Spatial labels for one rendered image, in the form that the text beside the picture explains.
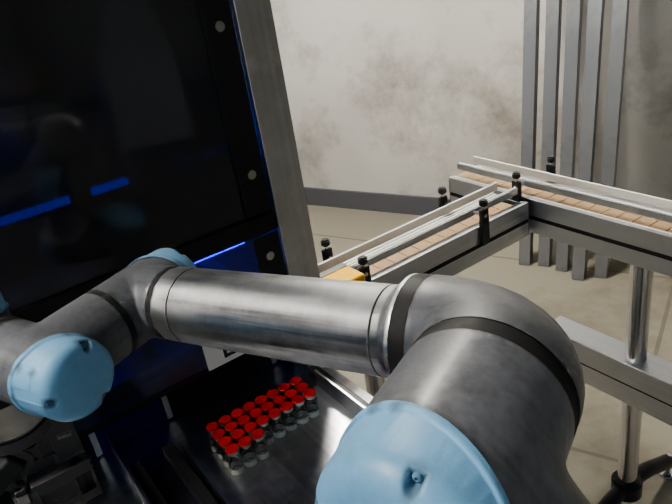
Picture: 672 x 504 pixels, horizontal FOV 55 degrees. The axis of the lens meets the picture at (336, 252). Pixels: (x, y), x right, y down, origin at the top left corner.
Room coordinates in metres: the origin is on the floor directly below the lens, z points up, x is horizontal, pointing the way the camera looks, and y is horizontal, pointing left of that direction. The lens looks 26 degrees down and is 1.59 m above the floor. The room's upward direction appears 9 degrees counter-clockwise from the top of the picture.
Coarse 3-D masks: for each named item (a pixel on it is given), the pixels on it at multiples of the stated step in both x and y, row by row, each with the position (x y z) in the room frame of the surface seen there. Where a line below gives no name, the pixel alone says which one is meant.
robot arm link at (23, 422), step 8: (8, 408) 0.52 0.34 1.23; (16, 408) 0.53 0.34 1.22; (0, 416) 0.52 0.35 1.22; (8, 416) 0.52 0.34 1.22; (16, 416) 0.52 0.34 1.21; (24, 416) 0.53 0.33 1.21; (32, 416) 0.54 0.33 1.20; (0, 424) 0.52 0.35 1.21; (8, 424) 0.52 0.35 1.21; (16, 424) 0.52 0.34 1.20; (24, 424) 0.53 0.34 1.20; (32, 424) 0.53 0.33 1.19; (0, 432) 0.52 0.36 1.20; (8, 432) 0.52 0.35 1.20; (16, 432) 0.52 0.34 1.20; (24, 432) 0.53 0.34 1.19; (0, 440) 0.52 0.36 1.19; (8, 440) 0.52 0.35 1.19
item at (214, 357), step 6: (204, 348) 0.87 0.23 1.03; (210, 348) 0.88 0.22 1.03; (216, 348) 0.88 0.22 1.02; (204, 354) 0.87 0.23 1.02; (210, 354) 0.87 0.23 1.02; (216, 354) 0.88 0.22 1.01; (222, 354) 0.88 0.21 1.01; (234, 354) 0.90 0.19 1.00; (240, 354) 0.90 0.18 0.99; (210, 360) 0.87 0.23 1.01; (216, 360) 0.88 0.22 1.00; (222, 360) 0.88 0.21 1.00; (228, 360) 0.89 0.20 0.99; (210, 366) 0.87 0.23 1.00; (216, 366) 0.88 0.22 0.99
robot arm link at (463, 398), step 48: (432, 336) 0.33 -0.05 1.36; (480, 336) 0.32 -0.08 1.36; (528, 336) 0.32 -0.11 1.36; (384, 384) 0.31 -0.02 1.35; (432, 384) 0.28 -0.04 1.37; (480, 384) 0.28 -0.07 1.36; (528, 384) 0.28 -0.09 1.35; (384, 432) 0.25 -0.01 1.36; (432, 432) 0.24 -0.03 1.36; (480, 432) 0.25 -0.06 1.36; (528, 432) 0.26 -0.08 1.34; (336, 480) 0.24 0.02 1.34; (384, 480) 0.23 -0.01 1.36; (432, 480) 0.22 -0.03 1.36; (480, 480) 0.22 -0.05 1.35; (528, 480) 0.23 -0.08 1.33
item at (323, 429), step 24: (336, 408) 0.86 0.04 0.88; (360, 408) 0.82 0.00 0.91; (288, 432) 0.82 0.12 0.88; (312, 432) 0.81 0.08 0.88; (336, 432) 0.80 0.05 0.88; (192, 456) 0.76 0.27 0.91; (216, 456) 0.79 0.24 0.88; (288, 456) 0.77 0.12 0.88; (312, 456) 0.76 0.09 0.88; (216, 480) 0.74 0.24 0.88; (240, 480) 0.73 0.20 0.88; (264, 480) 0.72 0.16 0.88; (288, 480) 0.72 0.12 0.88; (312, 480) 0.71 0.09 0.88
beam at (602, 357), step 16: (560, 320) 1.48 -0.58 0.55; (576, 336) 1.39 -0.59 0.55; (592, 336) 1.38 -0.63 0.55; (608, 336) 1.37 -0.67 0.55; (576, 352) 1.37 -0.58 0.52; (592, 352) 1.33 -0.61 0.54; (608, 352) 1.30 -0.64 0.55; (624, 352) 1.29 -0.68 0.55; (592, 368) 1.33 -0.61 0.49; (608, 368) 1.29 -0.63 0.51; (624, 368) 1.25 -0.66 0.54; (640, 368) 1.23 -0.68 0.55; (656, 368) 1.22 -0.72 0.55; (592, 384) 1.32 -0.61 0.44; (608, 384) 1.29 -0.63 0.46; (624, 384) 1.25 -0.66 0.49; (640, 384) 1.21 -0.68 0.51; (656, 384) 1.18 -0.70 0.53; (624, 400) 1.25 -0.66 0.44; (640, 400) 1.21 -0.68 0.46; (656, 400) 1.18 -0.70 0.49; (656, 416) 1.18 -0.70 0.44
